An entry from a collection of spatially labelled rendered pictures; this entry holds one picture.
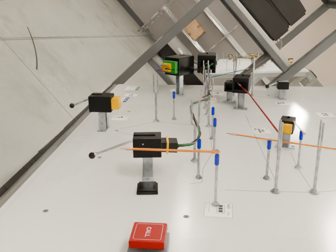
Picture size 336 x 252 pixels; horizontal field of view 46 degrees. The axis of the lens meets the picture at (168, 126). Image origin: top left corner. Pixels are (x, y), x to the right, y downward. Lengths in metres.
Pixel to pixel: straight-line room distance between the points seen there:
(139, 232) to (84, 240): 0.10
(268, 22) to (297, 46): 6.51
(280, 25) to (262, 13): 0.09
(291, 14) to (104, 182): 1.21
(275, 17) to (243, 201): 1.14
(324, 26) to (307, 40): 0.40
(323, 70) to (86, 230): 7.88
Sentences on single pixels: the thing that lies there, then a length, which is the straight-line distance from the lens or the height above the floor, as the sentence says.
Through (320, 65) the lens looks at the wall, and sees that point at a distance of 8.36.
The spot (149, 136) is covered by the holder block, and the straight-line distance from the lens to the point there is 0.78.
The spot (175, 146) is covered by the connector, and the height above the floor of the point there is 1.14.
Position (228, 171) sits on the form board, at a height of 1.18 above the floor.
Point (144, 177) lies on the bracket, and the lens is 0.81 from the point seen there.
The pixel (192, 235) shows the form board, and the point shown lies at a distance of 0.64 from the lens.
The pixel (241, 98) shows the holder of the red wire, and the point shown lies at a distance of 1.31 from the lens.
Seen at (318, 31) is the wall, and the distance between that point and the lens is 8.31.
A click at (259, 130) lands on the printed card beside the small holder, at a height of 1.25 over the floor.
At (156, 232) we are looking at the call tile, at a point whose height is 1.11.
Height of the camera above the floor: 1.37
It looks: 16 degrees down
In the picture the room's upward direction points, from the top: 50 degrees clockwise
